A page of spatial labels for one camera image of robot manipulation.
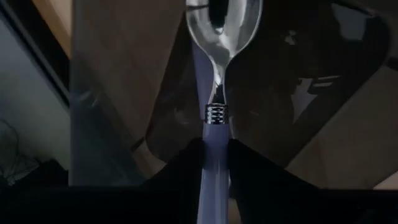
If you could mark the dark smoked plastic bin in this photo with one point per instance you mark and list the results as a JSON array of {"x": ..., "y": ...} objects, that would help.
[{"x": 280, "y": 109}]

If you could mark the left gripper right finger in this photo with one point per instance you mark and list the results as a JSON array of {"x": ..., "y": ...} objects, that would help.
[{"x": 255, "y": 180}]

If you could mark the black aluminium table frame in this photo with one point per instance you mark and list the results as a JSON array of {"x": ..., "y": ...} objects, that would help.
[{"x": 40, "y": 46}]

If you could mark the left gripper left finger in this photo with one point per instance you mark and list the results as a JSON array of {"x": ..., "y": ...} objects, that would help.
[{"x": 186, "y": 174}]

